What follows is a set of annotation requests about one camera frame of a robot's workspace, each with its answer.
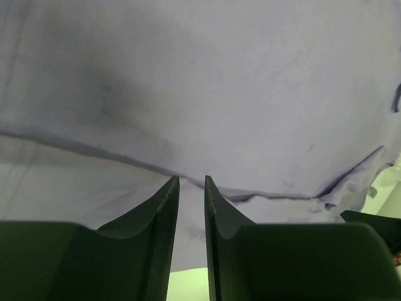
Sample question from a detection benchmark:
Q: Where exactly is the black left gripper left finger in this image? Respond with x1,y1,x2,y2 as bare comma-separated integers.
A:
1,177,180,300

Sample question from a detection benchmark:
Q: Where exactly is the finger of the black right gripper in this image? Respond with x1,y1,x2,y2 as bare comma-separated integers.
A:
340,210,401,254

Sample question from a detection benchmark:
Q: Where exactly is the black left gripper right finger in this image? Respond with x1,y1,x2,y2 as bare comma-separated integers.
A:
204,177,400,300

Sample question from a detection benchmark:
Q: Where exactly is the lavender t shirt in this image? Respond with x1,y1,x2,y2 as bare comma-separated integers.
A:
1,1,400,271

